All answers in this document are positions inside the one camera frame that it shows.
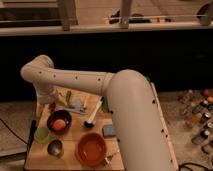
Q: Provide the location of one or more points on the orange-red apple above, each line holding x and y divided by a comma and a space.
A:
59, 125

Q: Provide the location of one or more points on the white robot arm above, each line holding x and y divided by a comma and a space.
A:
131, 100

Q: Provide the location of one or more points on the dark purple bowl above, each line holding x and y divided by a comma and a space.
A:
59, 114

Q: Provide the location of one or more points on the orange bowl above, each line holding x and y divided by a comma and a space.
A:
91, 150

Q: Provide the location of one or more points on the green vegetable toy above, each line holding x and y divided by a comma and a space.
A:
68, 97

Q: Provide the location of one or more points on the blue-grey sponge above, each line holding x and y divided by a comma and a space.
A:
108, 131

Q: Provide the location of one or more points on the wooden table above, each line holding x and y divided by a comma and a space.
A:
39, 159

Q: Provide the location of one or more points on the white railing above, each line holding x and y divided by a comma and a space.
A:
48, 17

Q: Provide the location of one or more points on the small metal cup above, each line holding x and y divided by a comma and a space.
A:
55, 148

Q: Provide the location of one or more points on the green plastic cup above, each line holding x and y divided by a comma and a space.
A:
41, 135

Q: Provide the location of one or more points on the cluttered spice bottles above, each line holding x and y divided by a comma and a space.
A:
194, 112

